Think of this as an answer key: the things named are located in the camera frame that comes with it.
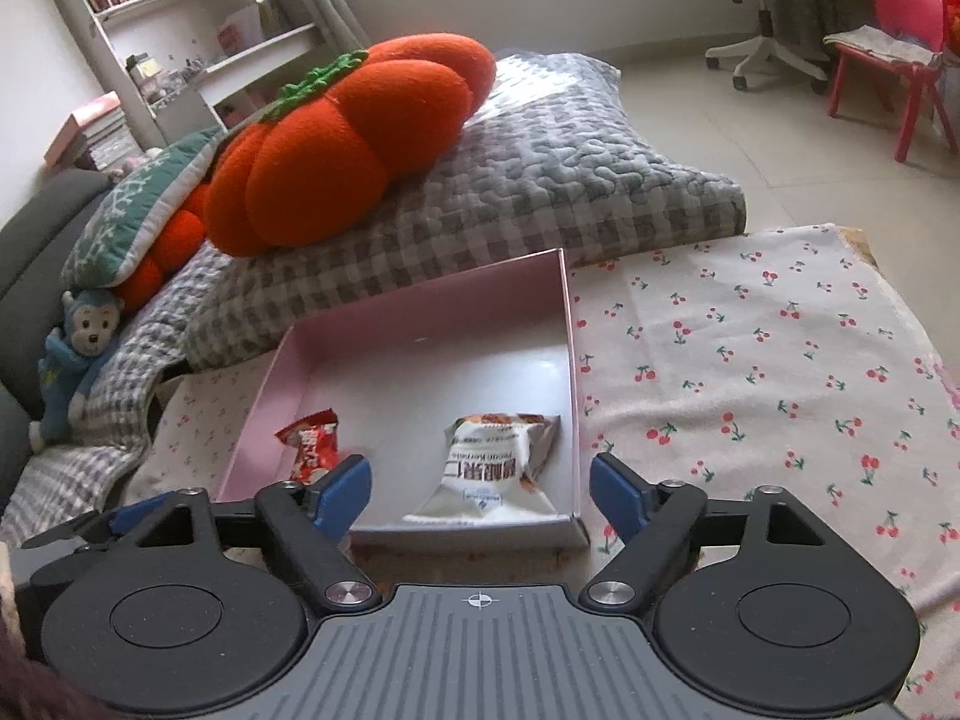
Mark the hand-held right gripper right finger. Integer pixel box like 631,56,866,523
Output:
586,454,848,614

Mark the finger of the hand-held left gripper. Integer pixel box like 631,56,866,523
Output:
22,499,162,560

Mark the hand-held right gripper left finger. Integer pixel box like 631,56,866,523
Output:
120,456,380,614

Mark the red white snack packet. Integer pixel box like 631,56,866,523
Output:
275,410,342,485

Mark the white brown-print snack packet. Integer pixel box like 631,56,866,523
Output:
403,412,575,526

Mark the pink cardboard box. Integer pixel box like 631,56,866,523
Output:
214,247,593,550

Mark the person's left forearm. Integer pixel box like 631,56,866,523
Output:
0,562,102,720

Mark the grey checkered blanket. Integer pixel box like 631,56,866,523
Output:
0,244,256,541

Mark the blue monkey plush toy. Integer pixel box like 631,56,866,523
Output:
28,289,128,455

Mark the cherry print cloth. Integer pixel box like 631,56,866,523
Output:
135,223,960,720

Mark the small orange pumpkin plush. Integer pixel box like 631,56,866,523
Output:
116,184,215,316

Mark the dark grey sofa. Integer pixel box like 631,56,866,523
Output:
0,169,113,511

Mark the green white patterned pillow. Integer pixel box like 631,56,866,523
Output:
60,127,226,290

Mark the grey checkered quilted mat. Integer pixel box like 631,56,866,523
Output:
184,52,749,372

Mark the large orange pumpkin plush pillow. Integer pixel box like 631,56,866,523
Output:
204,34,497,257

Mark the stack of books pink cover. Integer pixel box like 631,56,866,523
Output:
43,90,134,170

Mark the white storage box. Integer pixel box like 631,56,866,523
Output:
152,82,227,140

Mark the red pink box on shelf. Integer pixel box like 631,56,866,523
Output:
216,6,265,55

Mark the white bookshelf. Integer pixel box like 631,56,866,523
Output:
56,0,331,140

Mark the folded cloth on chair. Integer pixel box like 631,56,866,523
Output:
823,24,944,68

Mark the pink plastic chair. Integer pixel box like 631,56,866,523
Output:
827,0,955,164

